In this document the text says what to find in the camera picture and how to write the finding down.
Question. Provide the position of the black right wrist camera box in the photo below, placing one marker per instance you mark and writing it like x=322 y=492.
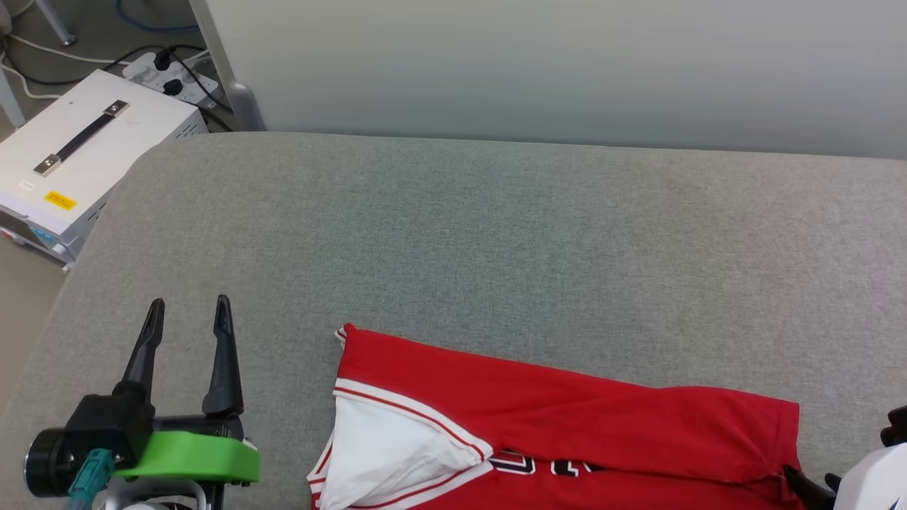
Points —
x=896 y=425

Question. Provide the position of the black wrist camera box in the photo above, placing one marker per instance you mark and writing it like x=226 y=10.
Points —
x=896 y=425
x=110 y=425

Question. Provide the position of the grey metal partition post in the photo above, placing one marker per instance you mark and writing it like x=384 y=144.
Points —
x=227 y=71

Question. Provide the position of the white power strip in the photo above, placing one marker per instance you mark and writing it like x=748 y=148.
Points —
x=191 y=83

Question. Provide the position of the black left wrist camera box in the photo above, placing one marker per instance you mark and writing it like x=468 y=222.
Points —
x=110 y=425

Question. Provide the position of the white metal equipment box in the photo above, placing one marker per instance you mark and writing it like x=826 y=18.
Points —
x=85 y=163

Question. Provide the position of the grey metal furniture leg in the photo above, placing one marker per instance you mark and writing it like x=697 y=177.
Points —
x=57 y=21

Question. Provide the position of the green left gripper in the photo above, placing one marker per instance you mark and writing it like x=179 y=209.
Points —
x=191 y=457

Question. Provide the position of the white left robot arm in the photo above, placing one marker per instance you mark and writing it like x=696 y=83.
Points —
x=156 y=496

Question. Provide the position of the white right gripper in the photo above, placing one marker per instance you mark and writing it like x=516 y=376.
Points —
x=882 y=482

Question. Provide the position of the red and white shirt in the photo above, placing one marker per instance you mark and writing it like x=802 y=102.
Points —
x=567 y=418

